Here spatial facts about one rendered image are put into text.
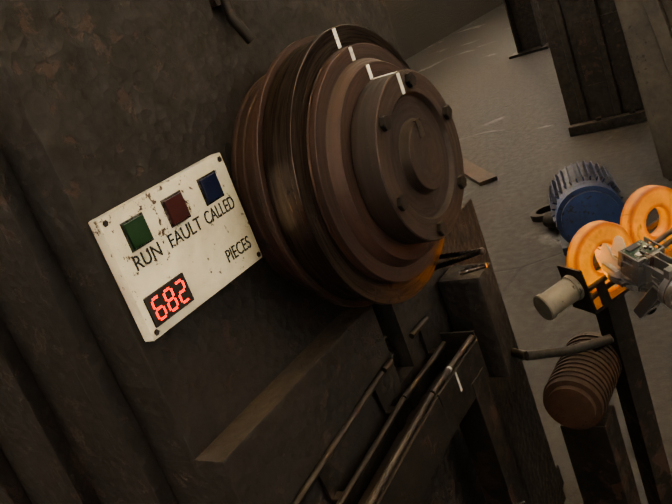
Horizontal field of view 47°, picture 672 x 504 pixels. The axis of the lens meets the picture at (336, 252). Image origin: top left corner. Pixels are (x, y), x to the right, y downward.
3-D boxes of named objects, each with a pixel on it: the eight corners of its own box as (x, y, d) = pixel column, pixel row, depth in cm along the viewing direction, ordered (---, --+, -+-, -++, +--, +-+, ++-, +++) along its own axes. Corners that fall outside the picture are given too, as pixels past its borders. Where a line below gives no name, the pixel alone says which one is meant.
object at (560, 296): (538, 317, 165) (528, 294, 163) (570, 295, 167) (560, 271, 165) (556, 324, 159) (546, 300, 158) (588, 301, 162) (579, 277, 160)
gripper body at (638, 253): (643, 234, 155) (692, 260, 146) (642, 267, 160) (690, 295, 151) (614, 250, 153) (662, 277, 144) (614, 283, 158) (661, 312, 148)
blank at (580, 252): (555, 243, 162) (566, 246, 159) (610, 206, 166) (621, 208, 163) (580, 304, 167) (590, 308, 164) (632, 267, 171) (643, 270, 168)
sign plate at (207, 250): (144, 342, 105) (87, 222, 100) (254, 258, 124) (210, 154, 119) (155, 341, 103) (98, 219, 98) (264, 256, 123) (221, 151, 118)
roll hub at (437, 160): (389, 274, 121) (328, 104, 113) (456, 205, 142) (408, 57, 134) (420, 270, 118) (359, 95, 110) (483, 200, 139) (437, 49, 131)
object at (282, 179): (327, 360, 123) (214, 76, 109) (442, 236, 158) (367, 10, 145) (361, 359, 119) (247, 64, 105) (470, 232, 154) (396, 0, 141)
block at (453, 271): (465, 380, 167) (431, 281, 160) (478, 360, 173) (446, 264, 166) (511, 379, 160) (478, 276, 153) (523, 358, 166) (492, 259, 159)
